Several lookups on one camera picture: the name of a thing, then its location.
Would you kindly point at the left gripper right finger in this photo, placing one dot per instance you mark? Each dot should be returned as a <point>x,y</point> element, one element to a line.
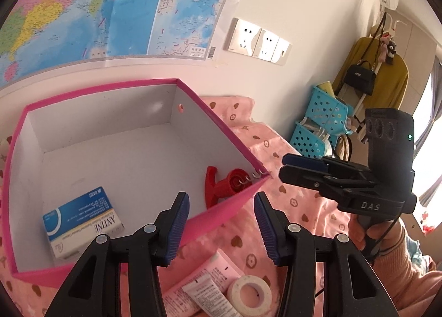
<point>351,287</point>

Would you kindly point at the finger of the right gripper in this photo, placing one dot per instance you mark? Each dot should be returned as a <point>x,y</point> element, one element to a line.
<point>301,161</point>
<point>310,180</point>

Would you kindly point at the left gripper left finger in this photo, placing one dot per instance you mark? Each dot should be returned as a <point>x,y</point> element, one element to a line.
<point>93,286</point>

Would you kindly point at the small blue medicine box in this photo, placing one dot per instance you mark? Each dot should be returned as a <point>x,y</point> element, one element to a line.
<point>73,225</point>

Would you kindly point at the red corkscrew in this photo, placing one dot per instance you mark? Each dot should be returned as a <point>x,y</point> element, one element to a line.
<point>236,181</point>

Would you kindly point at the white hand cream tube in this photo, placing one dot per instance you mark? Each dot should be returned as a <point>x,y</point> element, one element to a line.
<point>208,296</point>

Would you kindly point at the white tape roll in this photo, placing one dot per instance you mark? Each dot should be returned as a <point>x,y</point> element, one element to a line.
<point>250,296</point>

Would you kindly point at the slim pink cream tube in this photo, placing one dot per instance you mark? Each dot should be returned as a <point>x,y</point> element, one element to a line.
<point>222,271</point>

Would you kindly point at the pink sweater right forearm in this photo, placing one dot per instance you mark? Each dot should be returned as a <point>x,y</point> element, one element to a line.
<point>411,292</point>

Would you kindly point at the person's right hand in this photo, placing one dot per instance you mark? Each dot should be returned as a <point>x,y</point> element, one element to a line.
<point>390,234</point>

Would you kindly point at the lower blue plastic basket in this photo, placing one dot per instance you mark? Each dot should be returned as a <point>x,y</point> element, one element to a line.
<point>313,144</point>

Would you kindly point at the blue plastic basket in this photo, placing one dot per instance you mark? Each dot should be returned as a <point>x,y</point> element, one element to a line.
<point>313,144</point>
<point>328,112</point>

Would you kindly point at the mustard yellow coat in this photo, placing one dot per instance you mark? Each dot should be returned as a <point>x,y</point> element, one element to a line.
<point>390,83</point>

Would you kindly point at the upper blue plastic basket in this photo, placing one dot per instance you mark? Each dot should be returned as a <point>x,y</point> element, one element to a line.
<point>328,112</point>

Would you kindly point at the black handbag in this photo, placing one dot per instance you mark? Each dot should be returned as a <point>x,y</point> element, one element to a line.
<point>361,77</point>

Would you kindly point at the pink patterned tablecloth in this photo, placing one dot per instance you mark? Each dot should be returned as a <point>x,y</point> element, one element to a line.
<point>239,237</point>

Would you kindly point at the pink cardboard storage box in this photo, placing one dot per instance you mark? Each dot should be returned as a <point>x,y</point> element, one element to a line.
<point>142,141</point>

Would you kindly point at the white wall socket panel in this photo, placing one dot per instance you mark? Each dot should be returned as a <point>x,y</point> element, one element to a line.
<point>248,39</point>

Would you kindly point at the colourful wall map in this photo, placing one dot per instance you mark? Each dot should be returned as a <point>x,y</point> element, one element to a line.
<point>42,34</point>

